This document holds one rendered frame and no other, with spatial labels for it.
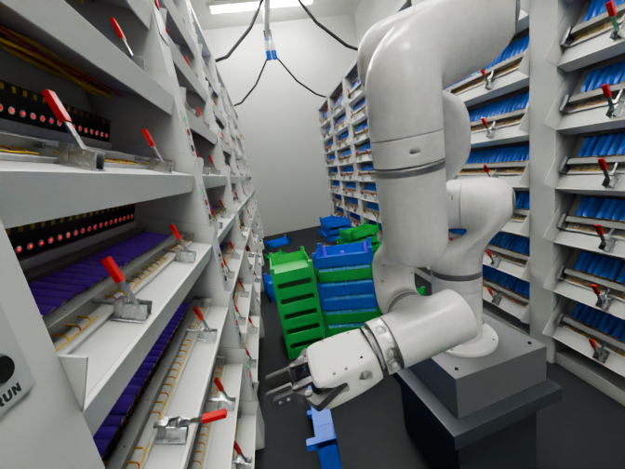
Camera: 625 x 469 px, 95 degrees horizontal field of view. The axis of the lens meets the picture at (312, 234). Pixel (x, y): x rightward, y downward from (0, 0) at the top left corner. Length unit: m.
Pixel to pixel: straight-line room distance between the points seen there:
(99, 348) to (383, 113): 0.41
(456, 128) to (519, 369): 0.60
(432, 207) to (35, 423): 0.41
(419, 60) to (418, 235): 0.20
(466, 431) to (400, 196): 0.60
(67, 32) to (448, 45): 0.46
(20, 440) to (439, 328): 0.45
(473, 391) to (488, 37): 0.69
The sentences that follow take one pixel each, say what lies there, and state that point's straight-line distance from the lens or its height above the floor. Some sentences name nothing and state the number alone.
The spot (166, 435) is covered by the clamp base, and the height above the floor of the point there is 0.56.
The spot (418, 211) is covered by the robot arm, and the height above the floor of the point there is 0.82.
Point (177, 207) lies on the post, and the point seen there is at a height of 0.85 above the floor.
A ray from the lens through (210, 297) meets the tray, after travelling 0.92.
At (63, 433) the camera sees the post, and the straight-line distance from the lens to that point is 0.32.
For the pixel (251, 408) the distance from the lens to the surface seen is 1.12.
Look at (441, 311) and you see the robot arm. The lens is 0.49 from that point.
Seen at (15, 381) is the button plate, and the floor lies 0.79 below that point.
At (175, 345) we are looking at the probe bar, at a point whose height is 0.59.
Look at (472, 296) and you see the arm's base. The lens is 0.81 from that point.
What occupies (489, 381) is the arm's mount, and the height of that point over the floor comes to 0.34.
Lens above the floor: 0.89
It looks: 13 degrees down
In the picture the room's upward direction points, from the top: 10 degrees counter-clockwise
